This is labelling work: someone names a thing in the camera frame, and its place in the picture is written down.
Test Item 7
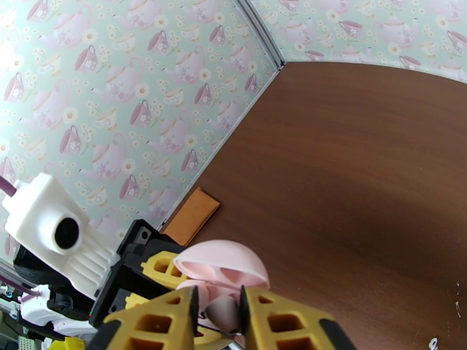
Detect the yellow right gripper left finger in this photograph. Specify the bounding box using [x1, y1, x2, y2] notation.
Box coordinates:
[85, 286, 200, 350]

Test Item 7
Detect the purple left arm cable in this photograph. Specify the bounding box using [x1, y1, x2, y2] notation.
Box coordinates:
[0, 176, 43, 302]

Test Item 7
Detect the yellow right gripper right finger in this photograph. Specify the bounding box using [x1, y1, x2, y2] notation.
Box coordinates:
[239, 285, 358, 350]

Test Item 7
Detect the orange flat pouch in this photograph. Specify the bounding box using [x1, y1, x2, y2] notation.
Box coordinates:
[162, 187, 221, 248]

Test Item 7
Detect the white round lid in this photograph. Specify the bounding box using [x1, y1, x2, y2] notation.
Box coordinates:
[173, 239, 271, 324]

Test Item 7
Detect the aluminium corner post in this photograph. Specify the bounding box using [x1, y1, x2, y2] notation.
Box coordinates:
[233, 0, 285, 71]

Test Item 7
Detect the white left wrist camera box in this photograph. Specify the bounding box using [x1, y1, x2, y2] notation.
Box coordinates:
[1, 173, 119, 300]

